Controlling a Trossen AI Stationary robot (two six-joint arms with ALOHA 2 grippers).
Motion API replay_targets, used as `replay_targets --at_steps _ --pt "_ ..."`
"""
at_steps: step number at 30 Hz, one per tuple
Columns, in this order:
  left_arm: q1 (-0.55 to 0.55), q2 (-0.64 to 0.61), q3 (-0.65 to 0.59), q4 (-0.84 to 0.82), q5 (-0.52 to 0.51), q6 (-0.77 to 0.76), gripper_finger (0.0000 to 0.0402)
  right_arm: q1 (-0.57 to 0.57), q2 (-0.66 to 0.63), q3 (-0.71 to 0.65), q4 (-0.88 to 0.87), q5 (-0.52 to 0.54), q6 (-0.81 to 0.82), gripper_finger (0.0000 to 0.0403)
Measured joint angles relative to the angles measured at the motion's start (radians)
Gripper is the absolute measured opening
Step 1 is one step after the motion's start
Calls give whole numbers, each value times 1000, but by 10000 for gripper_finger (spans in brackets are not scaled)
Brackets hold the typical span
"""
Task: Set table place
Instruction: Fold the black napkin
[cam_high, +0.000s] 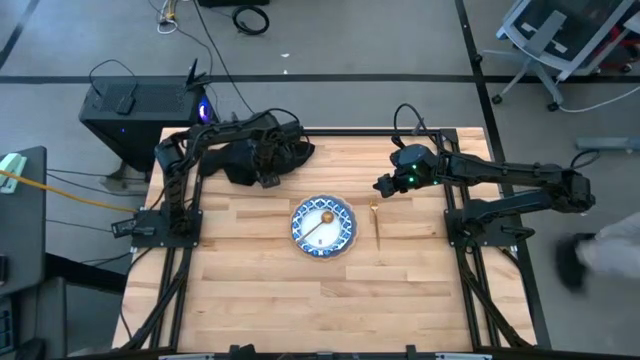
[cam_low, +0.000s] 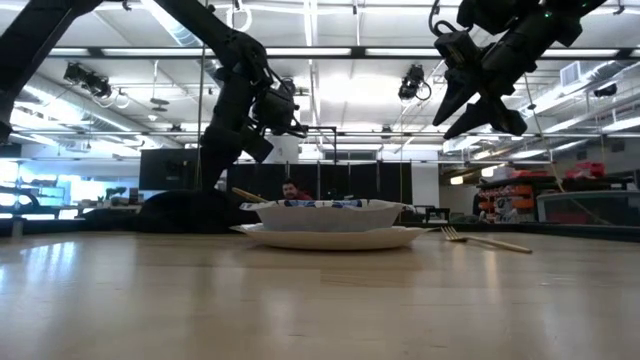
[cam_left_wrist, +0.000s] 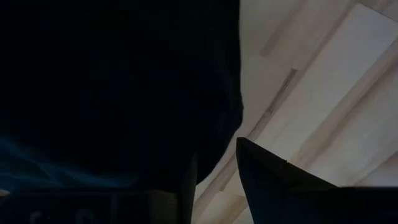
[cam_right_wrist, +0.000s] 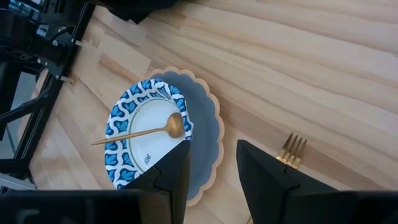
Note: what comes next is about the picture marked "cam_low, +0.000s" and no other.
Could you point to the black overhead beam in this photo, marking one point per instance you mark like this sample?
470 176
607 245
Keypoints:
380 52

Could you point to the gold fork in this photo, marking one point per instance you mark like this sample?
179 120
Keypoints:
490 242

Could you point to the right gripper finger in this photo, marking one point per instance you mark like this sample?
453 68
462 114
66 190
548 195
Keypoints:
492 117
457 95

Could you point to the silver ceiling duct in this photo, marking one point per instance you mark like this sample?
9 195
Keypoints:
175 27

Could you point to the person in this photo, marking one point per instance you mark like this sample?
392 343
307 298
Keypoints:
292 191

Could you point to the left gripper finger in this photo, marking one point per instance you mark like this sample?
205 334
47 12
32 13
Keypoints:
258 145
220 160

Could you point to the shelf with orange bins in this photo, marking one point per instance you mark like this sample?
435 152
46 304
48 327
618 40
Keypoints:
510 192

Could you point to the black partition panels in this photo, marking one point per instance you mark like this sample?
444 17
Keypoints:
350 182

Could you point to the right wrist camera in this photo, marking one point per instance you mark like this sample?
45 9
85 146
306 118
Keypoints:
456 50

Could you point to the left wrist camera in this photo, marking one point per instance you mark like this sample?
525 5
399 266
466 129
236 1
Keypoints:
277 110

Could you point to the black monitor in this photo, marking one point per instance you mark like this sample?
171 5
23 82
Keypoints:
170 169

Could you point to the black ceiling camera rig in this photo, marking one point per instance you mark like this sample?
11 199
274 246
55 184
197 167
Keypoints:
87 79

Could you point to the wooden utensil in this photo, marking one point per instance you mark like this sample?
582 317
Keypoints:
248 194

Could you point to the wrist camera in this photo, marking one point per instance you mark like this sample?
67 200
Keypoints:
456 50
277 110

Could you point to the white paper bowl blue print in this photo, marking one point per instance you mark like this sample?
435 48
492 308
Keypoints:
325 217

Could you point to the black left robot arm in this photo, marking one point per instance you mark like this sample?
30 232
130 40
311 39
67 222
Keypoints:
30 45

